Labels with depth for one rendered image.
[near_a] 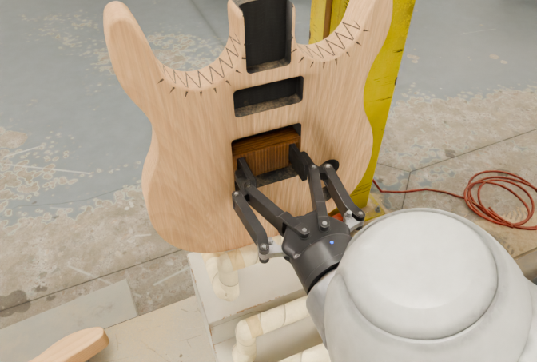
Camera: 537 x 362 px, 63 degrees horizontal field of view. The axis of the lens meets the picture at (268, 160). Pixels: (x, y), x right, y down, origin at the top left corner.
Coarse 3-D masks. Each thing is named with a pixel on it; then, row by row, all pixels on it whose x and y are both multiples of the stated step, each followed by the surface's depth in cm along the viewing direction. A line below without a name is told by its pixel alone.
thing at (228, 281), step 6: (222, 276) 69; (228, 276) 69; (234, 276) 70; (222, 282) 71; (228, 282) 70; (234, 282) 71; (222, 288) 72; (228, 288) 72; (234, 288) 72; (234, 294) 74; (228, 300) 74
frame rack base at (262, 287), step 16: (192, 256) 81; (192, 272) 79; (240, 272) 79; (256, 272) 79; (272, 272) 79; (288, 272) 79; (208, 288) 76; (240, 288) 76; (256, 288) 76; (272, 288) 76; (288, 288) 76; (208, 304) 74; (224, 304) 74; (240, 304) 74; (256, 304) 74; (272, 304) 76; (208, 320) 72; (224, 320) 73; (240, 320) 75; (208, 336) 87; (224, 336) 77
